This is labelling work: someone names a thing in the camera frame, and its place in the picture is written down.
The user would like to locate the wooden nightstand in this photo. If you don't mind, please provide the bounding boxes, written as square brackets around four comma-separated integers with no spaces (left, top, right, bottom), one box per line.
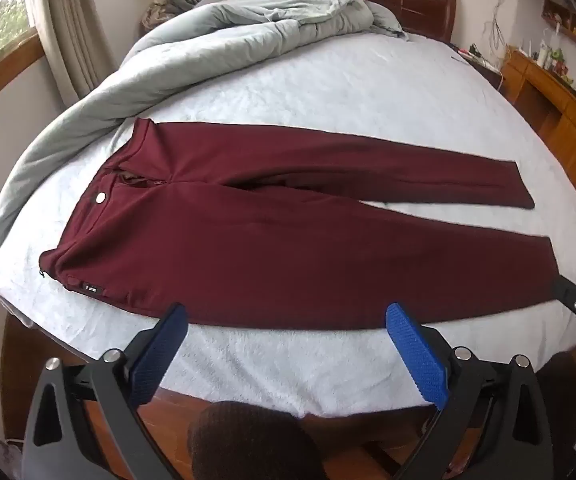
[448,42,507,93]

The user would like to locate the person's right leg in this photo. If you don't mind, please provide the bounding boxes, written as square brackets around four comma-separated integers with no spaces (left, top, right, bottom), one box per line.
[532,351,576,458]

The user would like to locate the hanging white cables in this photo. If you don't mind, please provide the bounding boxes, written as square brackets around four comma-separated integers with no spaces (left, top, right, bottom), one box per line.
[486,0,521,63]

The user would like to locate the wooden window frame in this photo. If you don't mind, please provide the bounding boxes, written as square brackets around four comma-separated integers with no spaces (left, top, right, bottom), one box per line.
[0,27,46,126]

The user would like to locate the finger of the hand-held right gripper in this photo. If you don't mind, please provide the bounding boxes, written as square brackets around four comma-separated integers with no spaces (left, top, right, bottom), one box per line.
[552,274,576,328]

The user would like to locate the maroon pants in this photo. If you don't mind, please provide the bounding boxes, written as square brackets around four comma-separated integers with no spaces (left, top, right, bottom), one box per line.
[39,118,561,332]

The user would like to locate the camouflage cloth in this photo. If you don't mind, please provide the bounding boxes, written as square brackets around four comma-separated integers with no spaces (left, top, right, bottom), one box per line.
[140,0,203,33]

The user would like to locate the person's leg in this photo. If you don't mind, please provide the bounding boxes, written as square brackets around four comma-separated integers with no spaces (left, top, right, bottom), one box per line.
[532,351,576,458]
[187,400,327,480]

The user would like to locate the person's left leg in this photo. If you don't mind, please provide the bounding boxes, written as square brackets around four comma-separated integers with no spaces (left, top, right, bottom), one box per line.
[187,400,327,480]

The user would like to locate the white bed sheet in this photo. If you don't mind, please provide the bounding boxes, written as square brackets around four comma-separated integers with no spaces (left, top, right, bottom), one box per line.
[0,30,576,418]

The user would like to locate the wooden dresser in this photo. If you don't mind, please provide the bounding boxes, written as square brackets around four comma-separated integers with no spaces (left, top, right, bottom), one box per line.
[500,47,576,223]

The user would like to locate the beige curtain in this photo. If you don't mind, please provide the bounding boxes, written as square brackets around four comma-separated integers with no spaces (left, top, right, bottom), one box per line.
[22,0,119,108]

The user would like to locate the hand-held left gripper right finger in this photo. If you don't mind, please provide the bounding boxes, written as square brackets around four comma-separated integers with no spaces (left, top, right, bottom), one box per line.
[385,302,553,480]

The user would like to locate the grey duvet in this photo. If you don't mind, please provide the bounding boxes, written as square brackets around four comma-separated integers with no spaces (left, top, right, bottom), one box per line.
[0,0,409,328]

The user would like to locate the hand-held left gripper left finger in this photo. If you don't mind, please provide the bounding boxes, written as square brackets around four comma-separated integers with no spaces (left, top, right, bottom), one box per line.
[20,302,191,480]

